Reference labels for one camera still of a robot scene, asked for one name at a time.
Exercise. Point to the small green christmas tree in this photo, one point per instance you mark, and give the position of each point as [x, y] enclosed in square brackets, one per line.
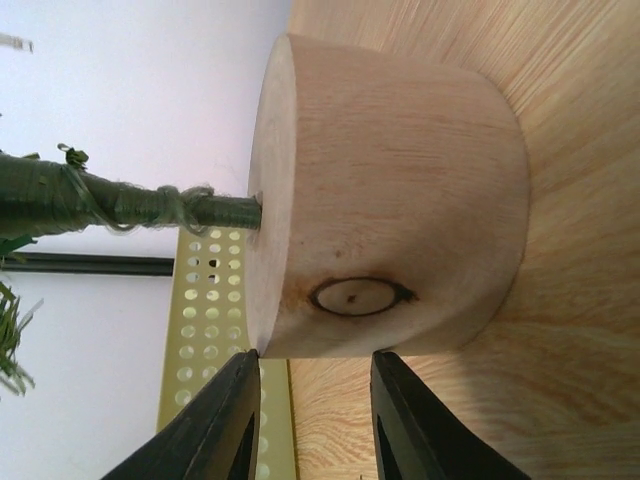
[387, 206]

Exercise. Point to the green plastic basket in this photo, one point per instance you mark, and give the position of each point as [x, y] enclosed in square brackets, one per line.
[207, 326]

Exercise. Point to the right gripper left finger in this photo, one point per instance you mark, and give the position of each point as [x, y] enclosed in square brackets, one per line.
[214, 437]

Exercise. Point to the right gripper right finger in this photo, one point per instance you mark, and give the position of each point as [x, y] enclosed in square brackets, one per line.
[417, 437]

